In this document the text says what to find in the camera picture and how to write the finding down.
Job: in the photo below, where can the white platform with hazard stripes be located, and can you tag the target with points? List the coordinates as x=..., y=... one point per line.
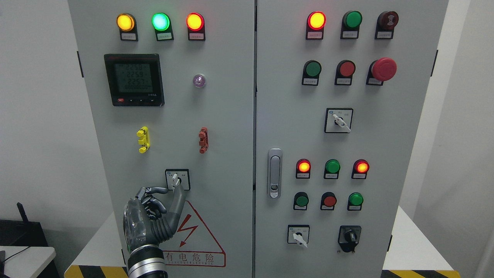
x=411, y=254

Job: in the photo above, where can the grey robotic humanoid hand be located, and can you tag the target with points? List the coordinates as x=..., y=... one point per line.
x=147, y=221

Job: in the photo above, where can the dark red buzzer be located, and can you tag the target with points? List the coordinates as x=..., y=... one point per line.
x=385, y=25

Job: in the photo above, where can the green push button upper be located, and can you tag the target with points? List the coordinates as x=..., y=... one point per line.
x=311, y=73

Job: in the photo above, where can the red lit indicator lamp left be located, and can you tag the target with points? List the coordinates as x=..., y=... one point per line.
x=196, y=27

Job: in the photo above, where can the black device with antenna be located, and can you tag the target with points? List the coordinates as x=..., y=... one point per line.
x=22, y=232

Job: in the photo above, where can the black silver robot forearm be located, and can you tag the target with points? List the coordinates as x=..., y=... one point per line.
x=147, y=261

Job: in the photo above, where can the white rotary selector switch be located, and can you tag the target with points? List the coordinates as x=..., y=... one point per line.
x=175, y=177

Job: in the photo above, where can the green lamp top right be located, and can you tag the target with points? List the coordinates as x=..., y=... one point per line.
x=350, y=25

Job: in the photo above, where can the red push button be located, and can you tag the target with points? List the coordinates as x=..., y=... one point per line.
x=328, y=201
x=344, y=73

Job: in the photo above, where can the white rotary switch right upper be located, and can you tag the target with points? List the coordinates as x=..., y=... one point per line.
x=338, y=120

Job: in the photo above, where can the silver cabinet door handle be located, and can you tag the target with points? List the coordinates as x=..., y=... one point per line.
x=274, y=172

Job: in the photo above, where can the black digital power meter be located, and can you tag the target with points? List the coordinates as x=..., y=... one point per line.
x=135, y=79

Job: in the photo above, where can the yellow terminal clip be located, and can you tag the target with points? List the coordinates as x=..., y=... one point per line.
x=143, y=139

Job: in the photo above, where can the red terminal clip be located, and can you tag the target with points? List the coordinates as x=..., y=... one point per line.
x=203, y=140

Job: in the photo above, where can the red lit lamp top right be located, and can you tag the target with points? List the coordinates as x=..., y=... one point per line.
x=315, y=24

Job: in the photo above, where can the red push button upper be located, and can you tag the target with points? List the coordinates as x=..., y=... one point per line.
x=344, y=73

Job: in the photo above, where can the grey electrical control cabinet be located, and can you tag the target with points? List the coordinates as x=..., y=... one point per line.
x=253, y=58

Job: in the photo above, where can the green push button lower right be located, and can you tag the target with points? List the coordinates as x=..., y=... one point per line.
x=355, y=202

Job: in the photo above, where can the green lamp lower middle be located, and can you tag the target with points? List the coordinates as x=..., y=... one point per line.
x=332, y=169

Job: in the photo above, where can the white side table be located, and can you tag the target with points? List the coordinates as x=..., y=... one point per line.
x=29, y=263

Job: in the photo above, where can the green push button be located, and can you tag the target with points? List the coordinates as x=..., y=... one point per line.
x=355, y=202
x=300, y=201
x=311, y=73

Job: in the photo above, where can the red lit lamp lower left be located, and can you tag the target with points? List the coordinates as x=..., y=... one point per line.
x=303, y=169

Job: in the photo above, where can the white rotary switch bottom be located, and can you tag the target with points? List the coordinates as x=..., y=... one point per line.
x=298, y=234

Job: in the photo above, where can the red push button lower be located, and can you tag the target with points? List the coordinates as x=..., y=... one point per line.
x=328, y=201

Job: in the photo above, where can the green lit indicator lamp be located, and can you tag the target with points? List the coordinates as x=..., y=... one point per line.
x=162, y=27

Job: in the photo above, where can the black key selector switch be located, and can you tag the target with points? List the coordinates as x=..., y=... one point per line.
x=348, y=237

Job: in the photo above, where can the yellow indicator lamp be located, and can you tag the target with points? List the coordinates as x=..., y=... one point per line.
x=127, y=27

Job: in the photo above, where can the green push button lower left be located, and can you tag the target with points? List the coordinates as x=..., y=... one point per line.
x=300, y=201

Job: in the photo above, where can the red electric hazard warning sticker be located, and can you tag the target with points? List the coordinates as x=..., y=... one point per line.
x=193, y=243

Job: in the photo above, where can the clear round light bulb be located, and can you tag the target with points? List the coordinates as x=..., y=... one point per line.
x=199, y=81

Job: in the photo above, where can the red lit lamp lower right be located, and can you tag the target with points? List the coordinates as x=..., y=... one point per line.
x=360, y=169

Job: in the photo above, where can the red emergency stop mushroom button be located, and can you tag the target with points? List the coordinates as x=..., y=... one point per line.
x=380, y=71

